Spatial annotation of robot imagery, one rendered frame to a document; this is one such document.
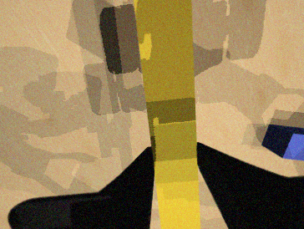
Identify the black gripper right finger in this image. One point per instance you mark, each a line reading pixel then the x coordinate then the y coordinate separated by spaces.
pixel 250 197

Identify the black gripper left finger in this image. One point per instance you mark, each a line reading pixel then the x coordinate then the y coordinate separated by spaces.
pixel 125 203

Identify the blue rectangular block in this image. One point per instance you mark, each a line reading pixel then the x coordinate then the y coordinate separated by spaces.
pixel 286 141

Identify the yellow bar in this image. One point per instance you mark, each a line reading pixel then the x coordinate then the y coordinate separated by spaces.
pixel 166 51

